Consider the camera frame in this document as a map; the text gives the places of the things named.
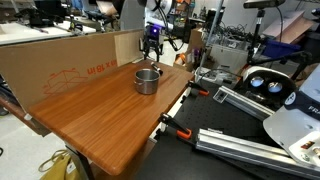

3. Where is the black orange clamp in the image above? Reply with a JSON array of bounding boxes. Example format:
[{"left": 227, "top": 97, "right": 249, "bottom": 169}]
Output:
[
  {"left": 185, "top": 80, "right": 211, "bottom": 97},
  {"left": 157, "top": 112, "right": 194, "bottom": 141}
]

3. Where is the yellow bag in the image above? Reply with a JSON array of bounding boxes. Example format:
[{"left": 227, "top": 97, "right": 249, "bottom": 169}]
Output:
[{"left": 37, "top": 149, "right": 83, "bottom": 180}]

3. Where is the white work table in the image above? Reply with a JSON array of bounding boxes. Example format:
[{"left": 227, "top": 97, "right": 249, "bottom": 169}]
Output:
[{"left": 0, "top": 21, "right": 97, "bottom": 46}]

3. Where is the long aluminium rail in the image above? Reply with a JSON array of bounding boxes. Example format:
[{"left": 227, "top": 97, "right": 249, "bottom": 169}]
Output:
[{"left": 195, "top": 127, "right": 320, "bottom": 180}]

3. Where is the black table leg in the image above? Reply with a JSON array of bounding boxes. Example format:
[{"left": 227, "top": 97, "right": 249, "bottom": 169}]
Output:
[{"left": 64, "top": 143, "right": 97, "bottom": 180}]

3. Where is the brown cardboard panel red print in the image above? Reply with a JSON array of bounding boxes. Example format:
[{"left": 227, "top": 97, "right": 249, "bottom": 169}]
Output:
[{"left": 0, "top": 28, "right": 145, "bottom": 112}]

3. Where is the small steel pot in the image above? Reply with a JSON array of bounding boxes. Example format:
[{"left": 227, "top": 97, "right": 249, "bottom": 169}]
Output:
[{"left": 133, "top": 68, "right": 161, "bottom": 96}]

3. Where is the black tripod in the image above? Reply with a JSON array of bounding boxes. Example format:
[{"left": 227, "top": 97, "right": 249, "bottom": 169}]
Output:
[{"left": 245, "top": 8, "right": 313, "bottom": 69}]

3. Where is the white VR headset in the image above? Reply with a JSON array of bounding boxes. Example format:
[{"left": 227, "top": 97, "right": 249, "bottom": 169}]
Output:
[{"left": 240, "top": 65, "right": 298, "bottom": 112}]

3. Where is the black marker with white cap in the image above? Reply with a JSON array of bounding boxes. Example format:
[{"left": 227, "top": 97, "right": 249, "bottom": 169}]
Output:
[{"left": 150, "top": 61, "right": 165, "bottom": 76}]

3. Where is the blue plastic bin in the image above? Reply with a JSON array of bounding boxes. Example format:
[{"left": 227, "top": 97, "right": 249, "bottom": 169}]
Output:
[{"left": 261, "top": 37, "right": 303, "bottom": 58}]

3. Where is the short aluminium rail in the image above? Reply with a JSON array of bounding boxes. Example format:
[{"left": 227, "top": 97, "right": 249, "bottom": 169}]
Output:
[{"left": 212, "top": 85, "right": 276, "bottom": 121}]

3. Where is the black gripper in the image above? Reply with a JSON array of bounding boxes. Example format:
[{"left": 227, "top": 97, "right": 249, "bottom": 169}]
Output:
[{"left": 141, "top": 24, "right": 166, "bottom": 63}]

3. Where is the cardboard box with clutter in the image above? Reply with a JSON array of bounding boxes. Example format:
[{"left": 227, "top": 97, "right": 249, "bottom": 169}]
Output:
[{"left": 172, "top": 27, "right": 205, "bottom": 73}]

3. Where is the clear plastic bin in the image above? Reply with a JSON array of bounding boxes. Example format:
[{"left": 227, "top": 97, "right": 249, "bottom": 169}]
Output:
[{"left": 209, "top": 42, "right": 250, "bottom": 74}]

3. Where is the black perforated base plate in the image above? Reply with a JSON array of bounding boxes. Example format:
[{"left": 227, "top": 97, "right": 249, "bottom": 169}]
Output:
[{"left": 134, "top": 79, "right": 320, "bottom": 180}]

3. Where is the black stereo camera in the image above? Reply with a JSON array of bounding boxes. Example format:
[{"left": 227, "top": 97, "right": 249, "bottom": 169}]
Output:
[{"left": 242, "top": 0, "right": 287, "bottom": 10}]

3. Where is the thin silver pole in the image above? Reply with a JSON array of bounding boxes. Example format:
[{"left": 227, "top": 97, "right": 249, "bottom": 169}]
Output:
[{"left": 198, "top": 0, "right": 225, "bottom": 78}]

